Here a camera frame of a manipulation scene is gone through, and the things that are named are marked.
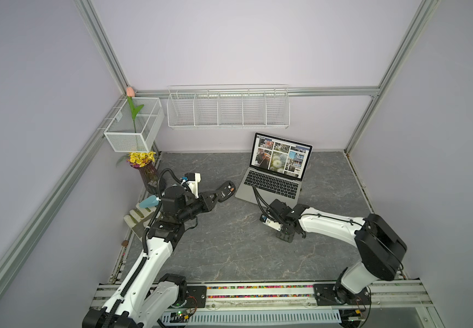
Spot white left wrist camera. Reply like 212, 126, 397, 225
181, 172, 201, 199

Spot black wireless mouse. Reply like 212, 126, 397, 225
216, 180, 236, 203

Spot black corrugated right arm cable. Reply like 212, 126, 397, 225
251, 185, 274, 216

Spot small white wire basket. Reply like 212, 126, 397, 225
104, 97, 165, 153

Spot long white wire basket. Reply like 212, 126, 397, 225
168, 84, 290, 129

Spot silver laptop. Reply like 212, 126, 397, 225
236, 133, 313, 207

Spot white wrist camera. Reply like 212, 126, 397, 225
260, 215, 281, 231
181, 172, 201, 199

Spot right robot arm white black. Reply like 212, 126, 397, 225
260, 200, 407, 306

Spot yellow flowers in dark vase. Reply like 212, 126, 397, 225
116, 151, 166, 195

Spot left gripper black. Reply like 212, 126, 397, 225
178, 190, 221, 223

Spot pink tulip artificial flower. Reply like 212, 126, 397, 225
126, 86, 144, 133

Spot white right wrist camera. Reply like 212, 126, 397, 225
260, 215, 281, 231

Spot aluminium frame struts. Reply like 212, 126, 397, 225
0, 0, 442, 312

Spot beige gardening gloves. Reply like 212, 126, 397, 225
124, 204, 156, 240

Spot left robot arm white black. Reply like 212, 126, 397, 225
82, 184, 234, 327

